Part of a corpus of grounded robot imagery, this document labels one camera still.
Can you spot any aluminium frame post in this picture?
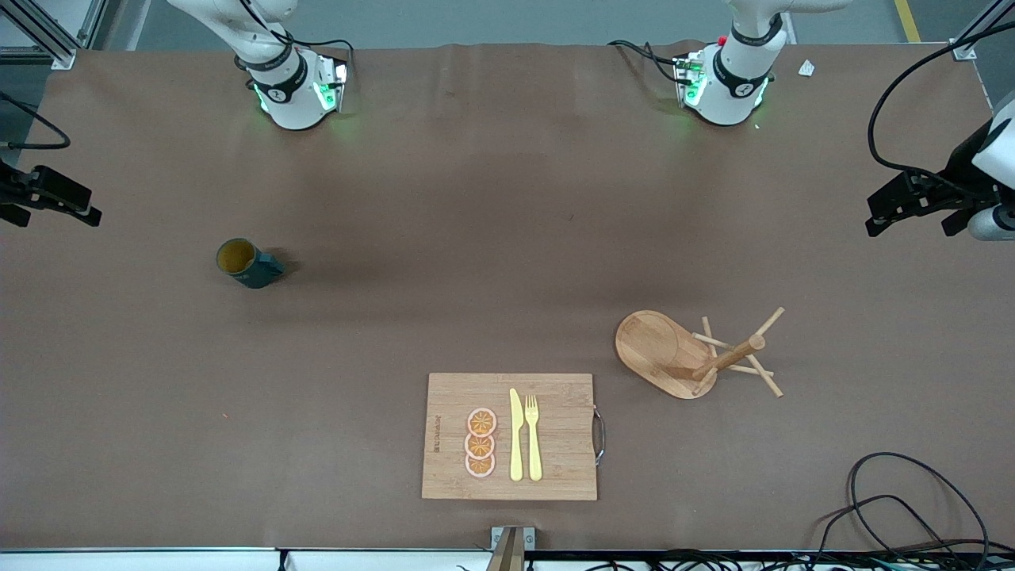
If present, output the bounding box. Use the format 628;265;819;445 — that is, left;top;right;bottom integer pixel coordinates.
0;0;108;71
950;0;1015;61

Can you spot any black cable bundle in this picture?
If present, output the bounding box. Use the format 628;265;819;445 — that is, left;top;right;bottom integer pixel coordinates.
650;547;1015;571

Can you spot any bamboo cutting board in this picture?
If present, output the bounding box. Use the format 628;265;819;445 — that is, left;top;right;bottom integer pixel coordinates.
421;373;598;501

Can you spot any metal table edge bracket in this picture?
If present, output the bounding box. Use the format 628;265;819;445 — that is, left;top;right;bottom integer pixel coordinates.
488;526;536;571

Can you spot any yellow plastic knife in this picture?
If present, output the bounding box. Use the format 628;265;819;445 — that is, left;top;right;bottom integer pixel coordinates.
508;388;525;482

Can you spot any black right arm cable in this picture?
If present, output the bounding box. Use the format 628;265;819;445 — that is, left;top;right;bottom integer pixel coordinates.
0;91;72;151

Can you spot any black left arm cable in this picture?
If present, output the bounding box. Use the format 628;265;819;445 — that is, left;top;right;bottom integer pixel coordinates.
867;20;1015;177

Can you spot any yellow plastic fork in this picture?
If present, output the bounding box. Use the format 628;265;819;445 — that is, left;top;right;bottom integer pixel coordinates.
524;394;543;482

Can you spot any black left base cable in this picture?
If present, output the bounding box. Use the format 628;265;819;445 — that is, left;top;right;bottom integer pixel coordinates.
609;40;687;84

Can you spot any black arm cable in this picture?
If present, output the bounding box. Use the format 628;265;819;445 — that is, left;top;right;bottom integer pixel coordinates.
0;91;72;151
867;20;1015;177

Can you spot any black looped cable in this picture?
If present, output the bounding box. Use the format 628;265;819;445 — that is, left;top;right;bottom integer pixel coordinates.
847;452;992;571
815;495;964;571

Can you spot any wooden mug tree rack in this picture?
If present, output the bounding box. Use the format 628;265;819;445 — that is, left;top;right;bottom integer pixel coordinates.
615;307;786;400

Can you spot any dark teal ribbed mug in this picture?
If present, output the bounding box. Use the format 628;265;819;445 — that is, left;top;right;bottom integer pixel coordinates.
216;238;285;289

